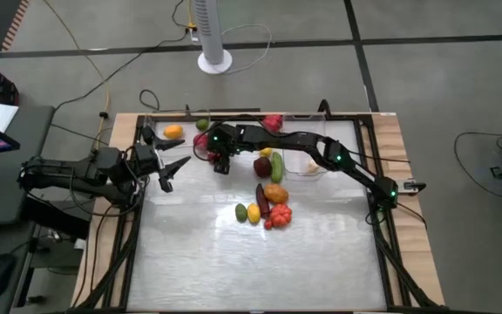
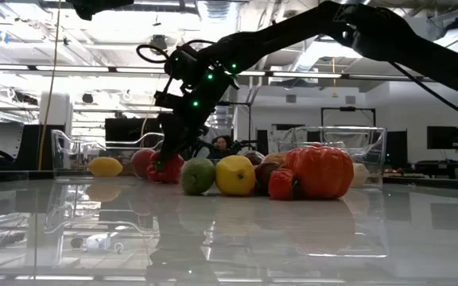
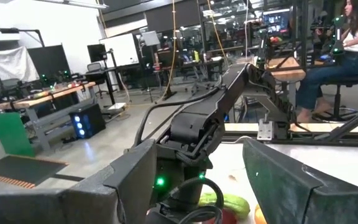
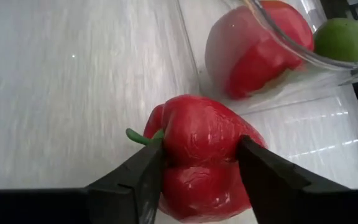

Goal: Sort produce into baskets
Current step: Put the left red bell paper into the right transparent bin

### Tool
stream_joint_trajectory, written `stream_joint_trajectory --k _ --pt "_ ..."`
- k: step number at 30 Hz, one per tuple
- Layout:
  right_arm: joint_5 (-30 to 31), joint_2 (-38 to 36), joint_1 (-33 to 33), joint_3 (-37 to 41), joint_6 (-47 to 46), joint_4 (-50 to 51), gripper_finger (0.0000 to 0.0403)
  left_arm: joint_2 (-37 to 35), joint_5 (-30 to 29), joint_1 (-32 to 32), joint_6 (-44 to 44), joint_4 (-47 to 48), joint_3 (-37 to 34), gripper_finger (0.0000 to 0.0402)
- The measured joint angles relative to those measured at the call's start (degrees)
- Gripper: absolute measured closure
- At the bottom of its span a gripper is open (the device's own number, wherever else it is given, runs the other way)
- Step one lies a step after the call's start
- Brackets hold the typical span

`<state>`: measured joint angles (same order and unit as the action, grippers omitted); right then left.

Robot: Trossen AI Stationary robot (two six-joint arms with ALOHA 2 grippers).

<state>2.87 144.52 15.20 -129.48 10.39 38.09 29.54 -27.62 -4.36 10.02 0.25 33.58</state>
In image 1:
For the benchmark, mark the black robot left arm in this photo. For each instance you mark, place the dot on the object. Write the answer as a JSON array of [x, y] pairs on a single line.
[[59, 176]]

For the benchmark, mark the black table frame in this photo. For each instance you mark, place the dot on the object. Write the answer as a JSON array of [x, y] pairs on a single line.
[[381, 261]]

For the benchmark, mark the dark red plum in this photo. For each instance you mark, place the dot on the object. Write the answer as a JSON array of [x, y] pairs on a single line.
[[262, 167]]

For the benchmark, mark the dark grey desk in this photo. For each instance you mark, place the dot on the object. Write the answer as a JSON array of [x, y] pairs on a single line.
[[15, 139]]

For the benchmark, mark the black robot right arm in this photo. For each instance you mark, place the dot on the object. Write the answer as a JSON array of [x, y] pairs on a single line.
[[303, 141]]

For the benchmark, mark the yellow lemon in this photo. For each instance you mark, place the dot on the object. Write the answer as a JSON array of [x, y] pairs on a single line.
[[253, 214], [266, 152]]

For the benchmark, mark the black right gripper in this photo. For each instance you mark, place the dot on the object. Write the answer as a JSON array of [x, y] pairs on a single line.
[[222, 139]]

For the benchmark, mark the white garlic bulb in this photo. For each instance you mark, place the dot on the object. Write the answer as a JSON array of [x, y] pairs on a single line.
[[312, 166]]

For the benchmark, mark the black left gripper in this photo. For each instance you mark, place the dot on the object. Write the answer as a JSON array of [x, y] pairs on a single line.
[[146, 158]]

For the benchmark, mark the white tower fan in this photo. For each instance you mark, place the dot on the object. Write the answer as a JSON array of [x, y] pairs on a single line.
[[209, 30]]

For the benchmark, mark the green cucumber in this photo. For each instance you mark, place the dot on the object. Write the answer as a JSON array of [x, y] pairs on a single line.
[[277, 168]]

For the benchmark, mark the black grey controller box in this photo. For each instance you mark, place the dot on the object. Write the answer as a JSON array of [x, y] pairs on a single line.
[[412, 186]]

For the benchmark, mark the wooden table board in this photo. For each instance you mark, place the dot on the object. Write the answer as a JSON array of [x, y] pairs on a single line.
[[408, 144]]

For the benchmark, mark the green lime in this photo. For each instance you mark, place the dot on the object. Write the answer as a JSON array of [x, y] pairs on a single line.
[[202, 124]]

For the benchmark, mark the green fruit with orange blush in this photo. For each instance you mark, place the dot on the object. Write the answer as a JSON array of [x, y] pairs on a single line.
[[241, 213]]

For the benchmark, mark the dark purple eggplant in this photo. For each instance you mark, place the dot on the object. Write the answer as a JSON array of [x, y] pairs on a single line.
[[262, 201]]

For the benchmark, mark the yellow orange mango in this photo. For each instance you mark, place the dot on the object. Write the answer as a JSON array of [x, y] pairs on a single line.
[[173, 131]]

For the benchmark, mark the red apple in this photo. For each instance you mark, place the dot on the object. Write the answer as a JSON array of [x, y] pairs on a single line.
[[199, 141]]

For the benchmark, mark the large red ribbed tomato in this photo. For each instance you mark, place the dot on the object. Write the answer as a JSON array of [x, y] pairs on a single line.
[[281, 215]]

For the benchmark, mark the clear plastic basket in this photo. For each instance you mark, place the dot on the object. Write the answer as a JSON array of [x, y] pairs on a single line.
[[296, 144], [187, 133]]

